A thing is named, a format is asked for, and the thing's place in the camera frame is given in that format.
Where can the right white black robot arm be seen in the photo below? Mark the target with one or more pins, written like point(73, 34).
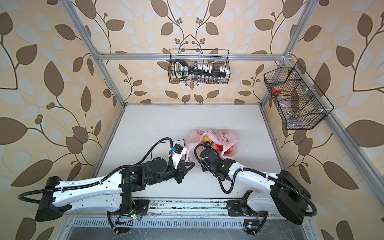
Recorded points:
point(287, 196)

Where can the fake strawberry in bag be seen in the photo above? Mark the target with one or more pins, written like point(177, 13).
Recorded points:
point(229, 151)
point(217, 147)

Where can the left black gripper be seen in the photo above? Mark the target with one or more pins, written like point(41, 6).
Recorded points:
point(182, 169)

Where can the white square plate black rim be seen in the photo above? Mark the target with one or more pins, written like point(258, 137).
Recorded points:
point(162, 150)

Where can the right black wire basket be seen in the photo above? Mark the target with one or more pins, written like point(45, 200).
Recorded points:
point(313, 106)

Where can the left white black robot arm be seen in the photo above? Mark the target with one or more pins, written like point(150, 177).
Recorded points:
point(112, 193)

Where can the pink plastic bag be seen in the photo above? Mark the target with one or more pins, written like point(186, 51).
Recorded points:
point(225, 142)

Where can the black wire basket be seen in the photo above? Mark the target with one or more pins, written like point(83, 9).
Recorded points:
point(313, 106)
point(215, 57)

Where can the black test tube rack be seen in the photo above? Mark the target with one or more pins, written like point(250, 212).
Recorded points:
point(201, 72)

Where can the clear bottle red cap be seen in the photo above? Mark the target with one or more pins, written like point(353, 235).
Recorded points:
point(285, 102)

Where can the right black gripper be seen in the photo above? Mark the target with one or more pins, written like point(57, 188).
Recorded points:
point(203, 165)

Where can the back black wire basket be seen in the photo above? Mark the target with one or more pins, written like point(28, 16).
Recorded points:
point(215, 57)

